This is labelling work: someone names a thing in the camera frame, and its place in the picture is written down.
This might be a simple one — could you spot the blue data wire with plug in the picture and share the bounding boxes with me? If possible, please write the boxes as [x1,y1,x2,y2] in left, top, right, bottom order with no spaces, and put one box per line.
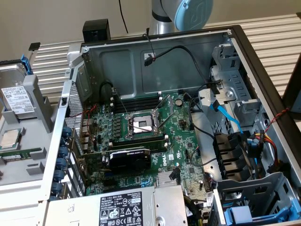
[246,137,263,176]

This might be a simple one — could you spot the hard disk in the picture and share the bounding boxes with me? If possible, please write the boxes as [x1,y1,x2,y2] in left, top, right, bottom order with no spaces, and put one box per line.
[0,54,40,120]

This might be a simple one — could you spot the red yellow black power wire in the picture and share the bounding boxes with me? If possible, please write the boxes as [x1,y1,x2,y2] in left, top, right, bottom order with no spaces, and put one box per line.
[253,133,290,175]

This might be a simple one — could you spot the blue disk carrier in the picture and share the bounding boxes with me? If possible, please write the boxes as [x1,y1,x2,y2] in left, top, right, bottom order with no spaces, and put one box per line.
[223,204,253,224]

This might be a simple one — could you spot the silver socket cover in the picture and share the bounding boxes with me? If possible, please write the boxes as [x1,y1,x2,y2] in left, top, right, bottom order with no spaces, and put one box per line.
[151,107,164,129]

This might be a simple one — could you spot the CPU socket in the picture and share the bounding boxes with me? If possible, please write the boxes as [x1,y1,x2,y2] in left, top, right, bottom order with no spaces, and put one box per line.
[126,110,164,140]

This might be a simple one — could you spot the silver locking lever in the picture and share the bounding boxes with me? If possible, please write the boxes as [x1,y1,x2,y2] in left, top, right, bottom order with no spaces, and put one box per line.
[157,110,176,132]

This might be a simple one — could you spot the black RAM slot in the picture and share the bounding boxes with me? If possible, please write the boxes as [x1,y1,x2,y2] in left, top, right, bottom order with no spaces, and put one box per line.
[110,97,163,113]
[111,141,169,153]
[111,134,169,146]
[110,91,163,105]

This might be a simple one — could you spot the green motherboard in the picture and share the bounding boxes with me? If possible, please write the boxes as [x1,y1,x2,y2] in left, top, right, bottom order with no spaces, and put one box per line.
[79,91,214,212]

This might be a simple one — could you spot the black graphics card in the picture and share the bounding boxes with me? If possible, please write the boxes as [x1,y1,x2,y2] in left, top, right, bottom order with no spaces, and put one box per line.
[79,147,152,175]

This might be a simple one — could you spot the open grey PC case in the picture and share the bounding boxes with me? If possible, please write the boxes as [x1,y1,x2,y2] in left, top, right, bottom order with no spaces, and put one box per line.
[37,24,301,226]

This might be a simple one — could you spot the silver heatsink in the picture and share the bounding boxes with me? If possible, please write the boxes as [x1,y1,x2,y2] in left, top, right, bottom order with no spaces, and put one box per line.
[157,173,182,188]

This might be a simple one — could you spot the black expansion slot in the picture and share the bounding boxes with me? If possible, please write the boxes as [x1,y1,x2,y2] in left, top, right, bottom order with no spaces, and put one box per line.
[102,179,119,188]

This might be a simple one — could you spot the black fan shroud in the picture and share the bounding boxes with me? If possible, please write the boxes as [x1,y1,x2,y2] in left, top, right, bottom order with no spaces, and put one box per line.
[213,131,250,182]

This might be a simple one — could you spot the black box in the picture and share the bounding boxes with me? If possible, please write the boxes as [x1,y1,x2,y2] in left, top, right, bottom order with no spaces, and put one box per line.
[82,19,111,43]

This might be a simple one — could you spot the grey power supply unit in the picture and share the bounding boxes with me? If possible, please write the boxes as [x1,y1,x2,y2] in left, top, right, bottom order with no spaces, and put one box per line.
[46,186,189,226]

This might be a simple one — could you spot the lower blue drive caddy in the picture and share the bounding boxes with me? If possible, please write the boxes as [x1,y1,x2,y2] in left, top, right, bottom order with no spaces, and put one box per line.
[211,171,301,226]

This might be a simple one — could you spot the grey parts rack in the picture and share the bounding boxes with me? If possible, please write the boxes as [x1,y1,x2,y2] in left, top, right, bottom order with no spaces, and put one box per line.
[0,74,58,189]

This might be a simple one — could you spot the green RAM stick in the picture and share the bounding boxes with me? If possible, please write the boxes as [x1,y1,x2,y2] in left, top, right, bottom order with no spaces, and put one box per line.
[0,146,45,161]

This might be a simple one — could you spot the silver CPU chip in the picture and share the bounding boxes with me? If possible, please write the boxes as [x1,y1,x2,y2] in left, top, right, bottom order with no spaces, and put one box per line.
[0,129,24,150]

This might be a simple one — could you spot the dark brown panel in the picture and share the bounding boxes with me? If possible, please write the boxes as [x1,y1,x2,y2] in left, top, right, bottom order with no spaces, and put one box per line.
[281,54,301,113]

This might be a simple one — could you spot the black looped wire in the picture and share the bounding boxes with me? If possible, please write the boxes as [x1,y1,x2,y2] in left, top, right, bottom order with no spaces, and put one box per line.
[100,81,118,95]

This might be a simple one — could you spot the black motherboard wire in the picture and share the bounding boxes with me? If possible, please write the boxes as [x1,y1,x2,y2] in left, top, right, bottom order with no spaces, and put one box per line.
[188,94,216,139]

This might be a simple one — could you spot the thin black fan wire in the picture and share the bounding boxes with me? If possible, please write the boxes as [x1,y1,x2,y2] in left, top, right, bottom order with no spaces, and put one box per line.
[189,146,218,167]

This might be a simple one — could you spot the thin black red wire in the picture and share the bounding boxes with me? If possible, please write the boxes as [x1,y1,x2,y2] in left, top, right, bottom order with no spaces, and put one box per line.
[143,32,158,62]

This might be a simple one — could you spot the black wire with square plug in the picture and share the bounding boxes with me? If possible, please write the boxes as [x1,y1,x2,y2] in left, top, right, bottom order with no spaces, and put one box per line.
[170,167,182,186]

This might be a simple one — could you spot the light blue flat data wire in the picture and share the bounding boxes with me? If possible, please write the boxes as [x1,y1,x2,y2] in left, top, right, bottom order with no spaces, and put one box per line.
[210,100,247,137]

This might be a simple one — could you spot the braided power cable bundle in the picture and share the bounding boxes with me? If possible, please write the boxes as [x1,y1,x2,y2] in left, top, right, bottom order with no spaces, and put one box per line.
[183,194,210,226]

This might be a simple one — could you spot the thin black hanging cable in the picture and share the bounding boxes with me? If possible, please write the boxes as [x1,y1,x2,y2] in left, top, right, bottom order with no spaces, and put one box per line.
[118,0,129,33]

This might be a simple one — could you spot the red black twisted wire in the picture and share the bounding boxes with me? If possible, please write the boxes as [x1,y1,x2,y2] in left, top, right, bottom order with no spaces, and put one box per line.
[263,107,290,135]

